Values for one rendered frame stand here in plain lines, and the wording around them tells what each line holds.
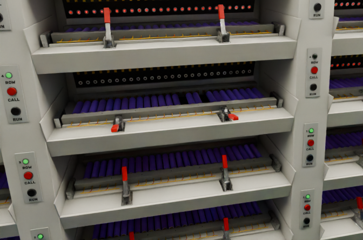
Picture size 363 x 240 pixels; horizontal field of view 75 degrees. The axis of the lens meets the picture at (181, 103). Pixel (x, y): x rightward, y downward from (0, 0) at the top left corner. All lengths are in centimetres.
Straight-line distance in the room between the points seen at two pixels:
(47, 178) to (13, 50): 29
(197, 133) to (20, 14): 46
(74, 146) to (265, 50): 51
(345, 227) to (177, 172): 56
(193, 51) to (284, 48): 23
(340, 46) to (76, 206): 78
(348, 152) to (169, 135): 58
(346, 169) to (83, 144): 74
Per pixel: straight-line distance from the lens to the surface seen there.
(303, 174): 75
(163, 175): 69
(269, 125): 65
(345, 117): 78
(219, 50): 57
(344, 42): 74
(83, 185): 72
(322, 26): 70
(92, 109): 66
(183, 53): 56
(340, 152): 89
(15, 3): 61
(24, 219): 72
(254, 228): 86
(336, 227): 96
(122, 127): 58
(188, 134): 59
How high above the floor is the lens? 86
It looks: 11 degrees down
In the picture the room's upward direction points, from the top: 3 degrees counter-clockwise
